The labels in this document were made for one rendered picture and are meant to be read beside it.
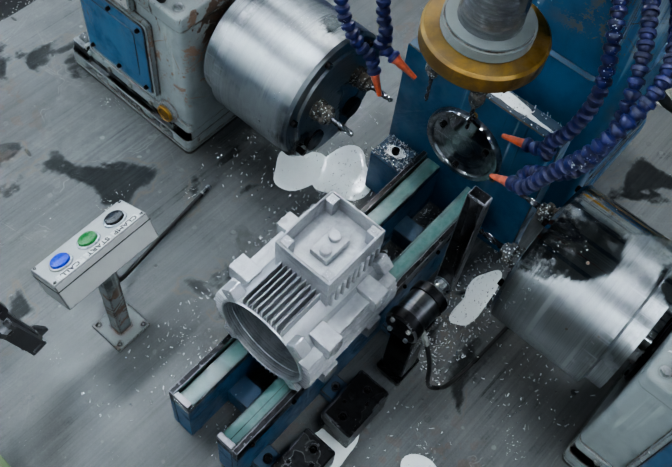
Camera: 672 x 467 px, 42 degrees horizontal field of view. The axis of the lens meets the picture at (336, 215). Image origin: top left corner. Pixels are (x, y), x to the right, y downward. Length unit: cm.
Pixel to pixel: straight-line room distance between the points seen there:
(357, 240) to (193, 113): 51
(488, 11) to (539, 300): 41
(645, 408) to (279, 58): 74
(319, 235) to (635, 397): 48
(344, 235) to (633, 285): 40
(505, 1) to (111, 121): 91
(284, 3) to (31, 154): 60
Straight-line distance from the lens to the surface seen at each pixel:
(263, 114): 143
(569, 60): 144
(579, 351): 128
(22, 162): 175
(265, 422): 132
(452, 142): 150
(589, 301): 125
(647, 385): 122
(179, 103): 162
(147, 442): 146
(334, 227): 125
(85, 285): 129
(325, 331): 122
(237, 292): 123
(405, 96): 152
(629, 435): 135
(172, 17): 144
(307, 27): 141
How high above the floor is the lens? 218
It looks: 58 degrees down
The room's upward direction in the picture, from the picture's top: 8 degrees clockwise
